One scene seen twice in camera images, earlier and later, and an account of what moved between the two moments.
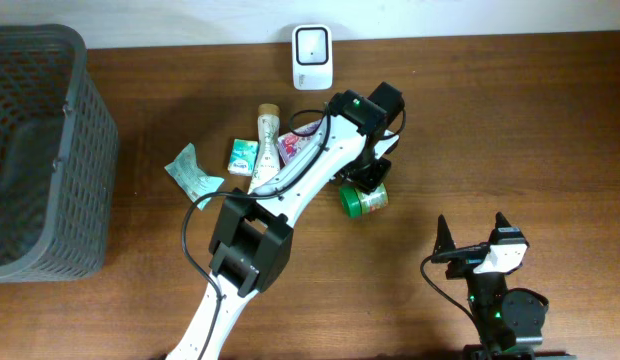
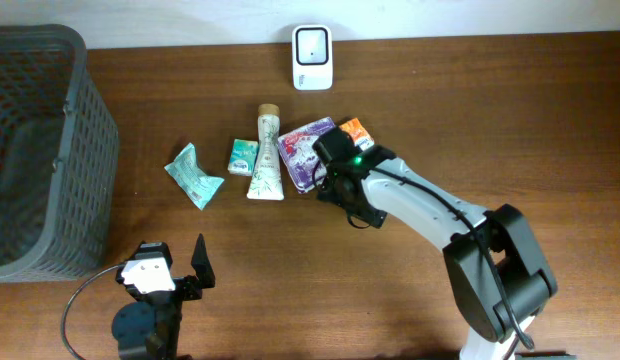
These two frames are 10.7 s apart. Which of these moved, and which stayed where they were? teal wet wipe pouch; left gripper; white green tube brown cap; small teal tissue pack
Moved: left gripper
Stayed: teal wet wipe pouch; small teal tissue pack; white green tube brown cap
